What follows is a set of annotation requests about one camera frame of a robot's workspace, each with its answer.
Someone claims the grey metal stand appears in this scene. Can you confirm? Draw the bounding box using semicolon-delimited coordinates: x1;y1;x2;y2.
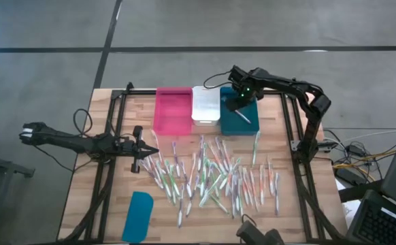
0;149;35;245

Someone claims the pink plastic bin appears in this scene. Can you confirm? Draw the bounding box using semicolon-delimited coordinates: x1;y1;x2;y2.
152;86;194;136

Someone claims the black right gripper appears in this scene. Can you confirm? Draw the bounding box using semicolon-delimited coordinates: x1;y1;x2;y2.
225;65;264;113

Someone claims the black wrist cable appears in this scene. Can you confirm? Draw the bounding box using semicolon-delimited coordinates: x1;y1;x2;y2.
73;108;94;136
203;69;233;90

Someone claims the black laptop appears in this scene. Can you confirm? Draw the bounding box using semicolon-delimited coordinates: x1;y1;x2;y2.
346;189;396;245

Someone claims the teal plastic bin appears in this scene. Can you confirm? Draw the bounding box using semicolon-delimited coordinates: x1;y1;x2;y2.
219;86;261;136

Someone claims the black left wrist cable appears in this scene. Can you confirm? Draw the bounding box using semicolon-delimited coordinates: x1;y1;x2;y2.
73;108;94;136

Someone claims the small black adapter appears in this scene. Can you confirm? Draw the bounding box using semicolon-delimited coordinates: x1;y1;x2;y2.
347;144;365;157

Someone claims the teal plastic lid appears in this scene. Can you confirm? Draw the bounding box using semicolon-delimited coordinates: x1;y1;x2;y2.
121;191;154;244

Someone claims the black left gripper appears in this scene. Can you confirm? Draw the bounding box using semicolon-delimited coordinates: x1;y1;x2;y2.
114;125;160;174

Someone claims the black metal beam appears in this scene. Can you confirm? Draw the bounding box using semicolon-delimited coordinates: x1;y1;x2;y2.
337;179;384;203

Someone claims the black power brick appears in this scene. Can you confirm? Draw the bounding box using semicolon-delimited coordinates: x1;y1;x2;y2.
333;167;365;186

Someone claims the yellow floor cable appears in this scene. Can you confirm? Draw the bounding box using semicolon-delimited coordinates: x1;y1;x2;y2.
332;149;396;171

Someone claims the white floor cable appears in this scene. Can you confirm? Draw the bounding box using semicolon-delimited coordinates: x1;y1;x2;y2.
340;129;396;144

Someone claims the white plastic bin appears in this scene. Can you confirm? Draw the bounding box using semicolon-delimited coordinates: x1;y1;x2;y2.
191;85;221;127

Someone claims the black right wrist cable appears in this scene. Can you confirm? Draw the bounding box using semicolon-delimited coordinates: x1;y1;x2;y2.
203;69;233;90

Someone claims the white paper sheet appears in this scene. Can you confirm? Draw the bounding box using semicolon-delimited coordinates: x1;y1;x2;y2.
335;178;362;229

